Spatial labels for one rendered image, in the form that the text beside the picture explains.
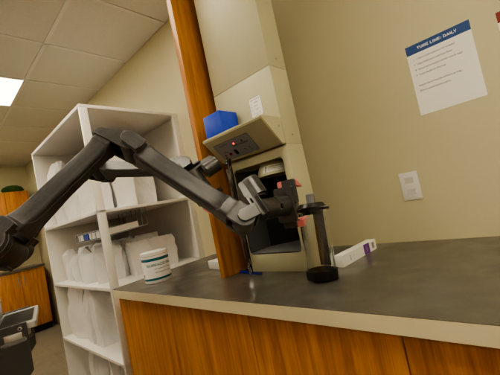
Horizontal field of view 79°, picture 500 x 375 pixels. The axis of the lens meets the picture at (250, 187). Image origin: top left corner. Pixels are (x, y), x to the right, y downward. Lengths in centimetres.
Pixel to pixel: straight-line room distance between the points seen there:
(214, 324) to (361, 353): 52
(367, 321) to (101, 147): 78
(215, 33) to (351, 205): 97
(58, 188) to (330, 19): 131
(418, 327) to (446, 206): 74
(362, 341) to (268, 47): 100
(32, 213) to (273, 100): 82
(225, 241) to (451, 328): 88
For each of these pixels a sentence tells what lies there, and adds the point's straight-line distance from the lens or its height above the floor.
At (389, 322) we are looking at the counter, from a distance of 74.
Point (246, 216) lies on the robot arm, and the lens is 76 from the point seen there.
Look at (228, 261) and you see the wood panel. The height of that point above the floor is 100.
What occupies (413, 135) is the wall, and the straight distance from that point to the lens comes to 139.
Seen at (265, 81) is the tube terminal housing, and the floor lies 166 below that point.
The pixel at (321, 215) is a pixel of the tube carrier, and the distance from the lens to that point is 97.
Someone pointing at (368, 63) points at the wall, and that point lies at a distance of 149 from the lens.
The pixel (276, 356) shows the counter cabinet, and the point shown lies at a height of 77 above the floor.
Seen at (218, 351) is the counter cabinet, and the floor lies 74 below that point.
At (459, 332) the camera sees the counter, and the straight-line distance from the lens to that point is 71.
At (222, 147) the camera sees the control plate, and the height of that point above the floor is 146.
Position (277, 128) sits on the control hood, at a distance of 111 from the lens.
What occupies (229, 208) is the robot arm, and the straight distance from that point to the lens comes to 77.
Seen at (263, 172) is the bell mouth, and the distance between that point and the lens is 122.
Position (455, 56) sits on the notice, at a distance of 141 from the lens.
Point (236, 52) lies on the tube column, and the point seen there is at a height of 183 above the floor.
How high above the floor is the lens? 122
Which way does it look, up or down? 3 degrees up
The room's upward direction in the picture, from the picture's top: 12 degrees counter-clockwise
